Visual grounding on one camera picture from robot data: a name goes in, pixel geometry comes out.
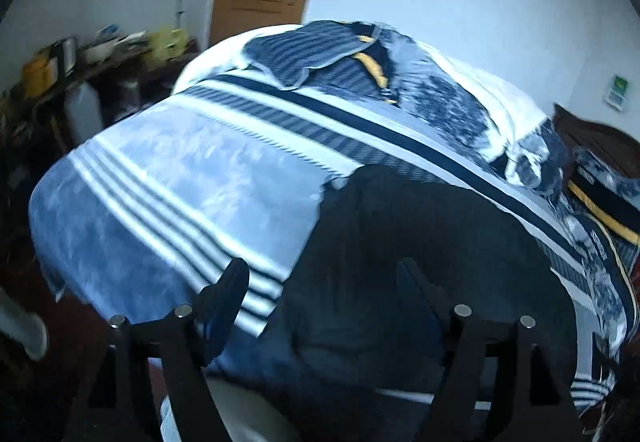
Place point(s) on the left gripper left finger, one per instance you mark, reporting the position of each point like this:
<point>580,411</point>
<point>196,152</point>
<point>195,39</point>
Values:
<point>185,341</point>

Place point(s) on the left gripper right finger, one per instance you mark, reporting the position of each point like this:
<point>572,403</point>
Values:
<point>530,401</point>

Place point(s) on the black puffer jacket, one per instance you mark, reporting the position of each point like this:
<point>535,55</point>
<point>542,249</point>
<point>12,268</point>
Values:
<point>367,302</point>

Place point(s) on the blue striped bed blanket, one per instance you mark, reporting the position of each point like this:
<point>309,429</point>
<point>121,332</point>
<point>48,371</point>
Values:
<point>145,214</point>

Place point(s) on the person's jeans leg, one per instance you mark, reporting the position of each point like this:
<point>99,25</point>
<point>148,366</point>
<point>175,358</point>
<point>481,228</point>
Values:
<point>247,416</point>

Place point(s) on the flat navy yellow pillow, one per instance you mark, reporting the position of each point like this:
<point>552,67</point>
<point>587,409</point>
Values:
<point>610,286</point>

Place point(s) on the upright navy yellow pillow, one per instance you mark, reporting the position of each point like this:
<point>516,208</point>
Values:
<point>611,197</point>

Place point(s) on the translucent plastic jug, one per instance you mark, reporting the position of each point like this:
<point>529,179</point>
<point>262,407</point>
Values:
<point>83,113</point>

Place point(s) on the dark wooden side table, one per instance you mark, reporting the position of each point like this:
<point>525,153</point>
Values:
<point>44,126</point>

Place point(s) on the dark wooden headboard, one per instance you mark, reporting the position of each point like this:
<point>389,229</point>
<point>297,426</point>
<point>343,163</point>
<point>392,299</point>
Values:
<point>616,148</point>

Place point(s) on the blue white floral duvet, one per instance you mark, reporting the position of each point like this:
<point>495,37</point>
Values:
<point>489,119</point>

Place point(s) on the yellow plastic bag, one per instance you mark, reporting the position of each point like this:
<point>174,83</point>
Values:
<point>167,44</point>

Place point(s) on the white rice cooker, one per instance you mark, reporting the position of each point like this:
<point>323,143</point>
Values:
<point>99,52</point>

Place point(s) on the yellow container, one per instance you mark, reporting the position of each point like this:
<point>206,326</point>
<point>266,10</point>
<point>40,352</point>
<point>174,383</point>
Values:
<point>39,74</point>

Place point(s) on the black electric kettle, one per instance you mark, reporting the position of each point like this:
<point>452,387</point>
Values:
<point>65,51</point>

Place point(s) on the striped blue pillow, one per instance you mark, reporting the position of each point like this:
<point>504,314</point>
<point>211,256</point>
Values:
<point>344,59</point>

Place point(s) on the upright metal pole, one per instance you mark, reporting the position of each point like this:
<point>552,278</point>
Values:
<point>179,14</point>

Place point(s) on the wall thermostat panel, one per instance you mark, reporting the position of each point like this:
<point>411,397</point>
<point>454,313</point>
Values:
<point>616,95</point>

